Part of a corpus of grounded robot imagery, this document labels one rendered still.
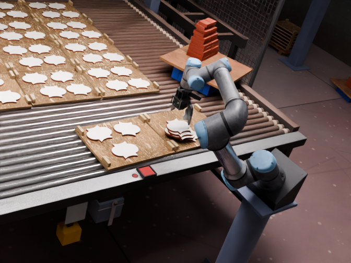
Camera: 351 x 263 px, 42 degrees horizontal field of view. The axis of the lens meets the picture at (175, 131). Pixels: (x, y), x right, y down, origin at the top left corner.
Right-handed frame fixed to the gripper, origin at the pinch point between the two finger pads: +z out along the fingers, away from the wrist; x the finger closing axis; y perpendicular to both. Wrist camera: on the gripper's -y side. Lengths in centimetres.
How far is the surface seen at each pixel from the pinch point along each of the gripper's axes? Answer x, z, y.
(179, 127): 1.5, 5.1, 0.2
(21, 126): -39, 14, 72
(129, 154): 5.2, 10.7, 35.9
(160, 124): -11.9, 11.9, 1.7
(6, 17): -161, 12, 26
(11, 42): -124, 12, 39
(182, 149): 11.6, 11.9, 5.1
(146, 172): 18.3, 12.5, 34.4
